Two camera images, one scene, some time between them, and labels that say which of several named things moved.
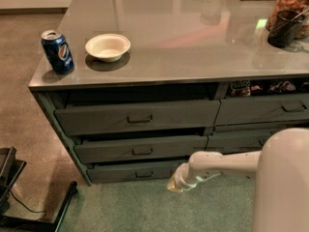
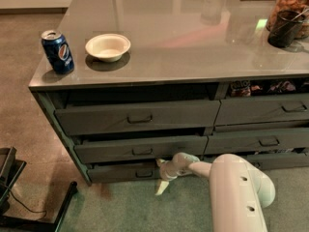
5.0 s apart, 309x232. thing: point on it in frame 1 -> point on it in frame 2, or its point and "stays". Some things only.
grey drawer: x=138 y=118 stays
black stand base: x=10 y=170 stays
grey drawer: x=128 y=172 stays
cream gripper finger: x=173 y=187 -> x=162 y=187
